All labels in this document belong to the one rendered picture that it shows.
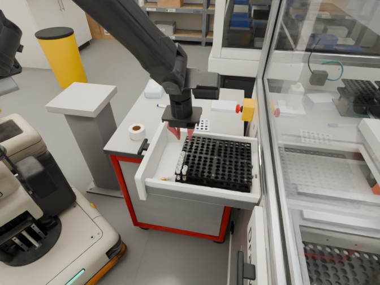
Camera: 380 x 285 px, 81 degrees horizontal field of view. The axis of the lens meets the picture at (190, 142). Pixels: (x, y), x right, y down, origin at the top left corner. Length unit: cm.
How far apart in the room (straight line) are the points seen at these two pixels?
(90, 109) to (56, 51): 190
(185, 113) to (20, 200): 60
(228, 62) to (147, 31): 103
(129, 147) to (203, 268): 86
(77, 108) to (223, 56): 85
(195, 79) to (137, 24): 19
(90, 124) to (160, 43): 102
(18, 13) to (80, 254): 328
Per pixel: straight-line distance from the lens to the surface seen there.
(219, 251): 152
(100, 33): 514
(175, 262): 149
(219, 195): 64
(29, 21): 391
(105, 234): 131
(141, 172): 63
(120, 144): 99
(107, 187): 181
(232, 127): 106
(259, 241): 54
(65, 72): 320
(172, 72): 44
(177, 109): 56
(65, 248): 136
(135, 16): 38
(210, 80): 51
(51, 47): 311
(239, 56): 138
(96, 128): 138
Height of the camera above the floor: 140
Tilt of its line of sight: 42 degrees down
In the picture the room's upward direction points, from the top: straight up
